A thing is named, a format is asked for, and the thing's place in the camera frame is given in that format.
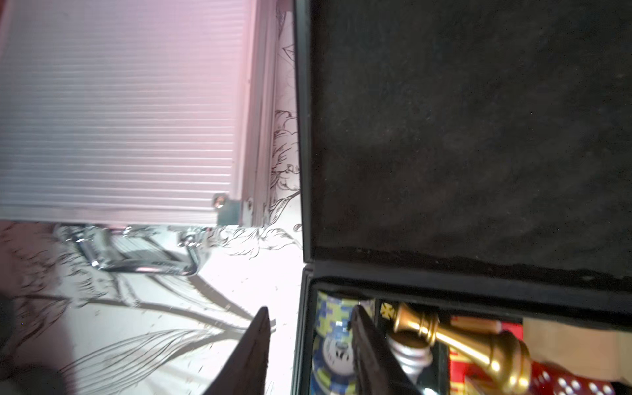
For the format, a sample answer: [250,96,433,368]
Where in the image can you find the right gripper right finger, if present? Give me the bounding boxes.
[350,305,420,395]

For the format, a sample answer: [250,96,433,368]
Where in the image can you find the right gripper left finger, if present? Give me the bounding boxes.
[204,307,271,395]

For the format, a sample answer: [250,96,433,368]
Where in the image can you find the small silver poker case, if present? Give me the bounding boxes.
[1,1,279,276]

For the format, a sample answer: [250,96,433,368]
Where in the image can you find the camo poker chip stack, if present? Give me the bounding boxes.
[312,291,375,394]

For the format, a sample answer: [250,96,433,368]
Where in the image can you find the right black poker case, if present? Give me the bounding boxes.
[292,1,631,394]

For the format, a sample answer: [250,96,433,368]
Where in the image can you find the silver chess piece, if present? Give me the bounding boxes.
[386,331,433,384]

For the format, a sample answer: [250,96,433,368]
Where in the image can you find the gold chess piece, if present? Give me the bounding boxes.
[393,303,532,394]

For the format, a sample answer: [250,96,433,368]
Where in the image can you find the red dice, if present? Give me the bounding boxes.
[529,362,616,395]

